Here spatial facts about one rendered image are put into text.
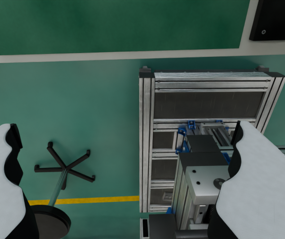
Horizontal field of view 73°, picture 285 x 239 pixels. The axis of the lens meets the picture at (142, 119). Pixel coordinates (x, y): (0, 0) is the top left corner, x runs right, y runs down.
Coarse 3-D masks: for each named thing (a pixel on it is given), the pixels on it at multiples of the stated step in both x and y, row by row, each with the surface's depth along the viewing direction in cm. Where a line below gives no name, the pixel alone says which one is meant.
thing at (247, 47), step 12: (252, 0) 44; (252, 12) 45; (252, 24) 47; (240, 48) 50; (252, 48) 50; (264, 48) 50; (276, 48) 50; (0, 60) 49; (12, 60) 49; (24, 60) 49; (36, 60) 49; (48, 60) 49; (60, 60) 50; (72, 60) 50; (84, 60) 50
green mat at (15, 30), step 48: (0, 0) 42; (48, 0) 42; (96, 0) 43; (144, 0) 43; (192, 0) 43; (240, 0) 44; (0, 48) 47; (48, 48) 48; (96, 48) 48; (144, 48) 49; (192, 48) 49
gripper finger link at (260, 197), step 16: (240, 128) 10; (240, 144) 9; (256, 144) 9; (272, 144) 9; (240, 160) 8; (256, 160) 8; (272, 160) 8; (240, 176) 7; (256, 176) 7; (272, 176) 7; (224, 192) 7; (240, 192) 7; (256, 192) 7; (272, 192) 7; (224, 208) 6; (240, 208) 6; (256, 208) 6; (272, 208) 6; (224, 224) 6; (240, 224) 6; (256, 224) 6; (272, 224) 6
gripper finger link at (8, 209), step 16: (0, 128) 10; (16, 128) 11; (0, 144) 9; (16, 144) 10; (0, 160) 8; (16, 160) 9; (0, 176) 7; (16, 176) 8; (0, 192) 6; (16, 192) 6; (0, 208) 6; (16, 208) 6; (0, 224) 6; (16, 224) 6; (32, 224) 6
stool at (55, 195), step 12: (48, 144) 152; (84, 156) 157; (36, 168) 164; (48, 168) 164; (60, 168) 164; (60, 180) 152; (48, 204) 134; (36, 216) 115; (48, 216) 116; (60, 216) 118; (48, 228) 122; (60, 228) 123
